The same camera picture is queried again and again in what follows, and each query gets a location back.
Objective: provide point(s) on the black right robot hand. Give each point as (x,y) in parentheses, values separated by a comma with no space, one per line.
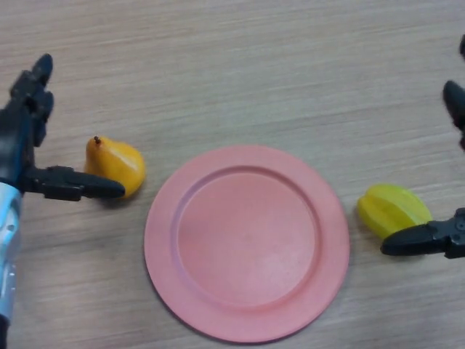
(428,240)

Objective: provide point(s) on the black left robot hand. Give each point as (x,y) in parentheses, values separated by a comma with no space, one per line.
(22,138)

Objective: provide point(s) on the yellow pear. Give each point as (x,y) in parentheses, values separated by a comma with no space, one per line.
(120,160)

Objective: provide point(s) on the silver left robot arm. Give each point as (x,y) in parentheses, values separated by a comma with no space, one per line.
(7,236)

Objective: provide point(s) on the pink round plate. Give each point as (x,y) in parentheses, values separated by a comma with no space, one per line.
(247,247)

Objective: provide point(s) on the yellow-green starfruit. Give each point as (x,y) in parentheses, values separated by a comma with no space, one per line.
(392,207)

